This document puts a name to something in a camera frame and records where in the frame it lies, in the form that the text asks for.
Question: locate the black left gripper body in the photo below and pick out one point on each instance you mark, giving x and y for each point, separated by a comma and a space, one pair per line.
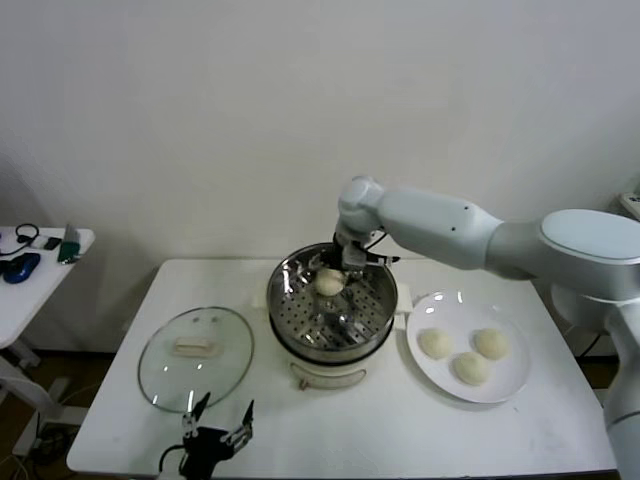
205, 450

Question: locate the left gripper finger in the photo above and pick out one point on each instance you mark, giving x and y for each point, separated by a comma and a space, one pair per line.
246, 417
196, 407

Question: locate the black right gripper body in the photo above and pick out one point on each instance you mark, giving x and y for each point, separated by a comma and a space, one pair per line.
339, 252

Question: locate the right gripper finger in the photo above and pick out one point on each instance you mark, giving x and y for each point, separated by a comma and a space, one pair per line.
348, 276
321, 261

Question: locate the white steamed baozi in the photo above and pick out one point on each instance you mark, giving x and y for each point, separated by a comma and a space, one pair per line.
491, 343
471, 369
328, 283
435, 343

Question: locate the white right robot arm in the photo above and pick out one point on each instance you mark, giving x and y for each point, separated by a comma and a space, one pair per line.
450, 230

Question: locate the stainless steel steamer basket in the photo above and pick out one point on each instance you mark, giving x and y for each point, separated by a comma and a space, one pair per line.
360, 315

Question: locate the steel steamer pot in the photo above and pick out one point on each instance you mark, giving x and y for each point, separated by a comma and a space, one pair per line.
330, 375

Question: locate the white round plate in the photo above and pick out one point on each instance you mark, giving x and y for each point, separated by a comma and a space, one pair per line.
465, 320

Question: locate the white side table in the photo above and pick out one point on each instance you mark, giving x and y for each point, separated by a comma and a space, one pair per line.
30, 310

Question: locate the green and grey tool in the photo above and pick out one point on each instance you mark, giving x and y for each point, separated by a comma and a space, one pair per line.
69, 247

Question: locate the small black device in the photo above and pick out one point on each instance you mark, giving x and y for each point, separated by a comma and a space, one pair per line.
51, 244

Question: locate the blue rounded device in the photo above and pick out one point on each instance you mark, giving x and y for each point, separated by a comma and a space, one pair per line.
20, 267

